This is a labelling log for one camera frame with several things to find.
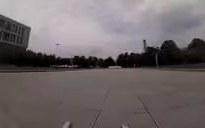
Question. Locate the pale vehicle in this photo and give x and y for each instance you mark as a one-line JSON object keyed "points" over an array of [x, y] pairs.
{"points": [[114, 67]]}

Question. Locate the grey stone slab plaza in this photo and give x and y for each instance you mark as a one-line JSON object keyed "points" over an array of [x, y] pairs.
{"points": [[100, 90]]}

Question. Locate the crane tower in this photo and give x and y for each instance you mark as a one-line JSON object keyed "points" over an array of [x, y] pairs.
{"points": [[144, 45]]}

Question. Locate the street lamp pole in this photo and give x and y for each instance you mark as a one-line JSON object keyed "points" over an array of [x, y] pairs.
{"points": [[57, 50]]}

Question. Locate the pale pole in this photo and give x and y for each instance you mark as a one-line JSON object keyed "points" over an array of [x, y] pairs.
{"points": [[156, 60]]}

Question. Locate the robot's own part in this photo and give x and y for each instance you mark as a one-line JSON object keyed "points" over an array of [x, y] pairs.
{"points": [[66, 124], [125, 126]]}

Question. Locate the row of dark trees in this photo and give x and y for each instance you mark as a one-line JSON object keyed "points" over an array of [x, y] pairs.
{"points": [[173, 53]]}

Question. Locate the long pale many-windowed building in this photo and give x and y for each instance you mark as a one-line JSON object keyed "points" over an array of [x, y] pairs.
{"points": [[6, 31]]}

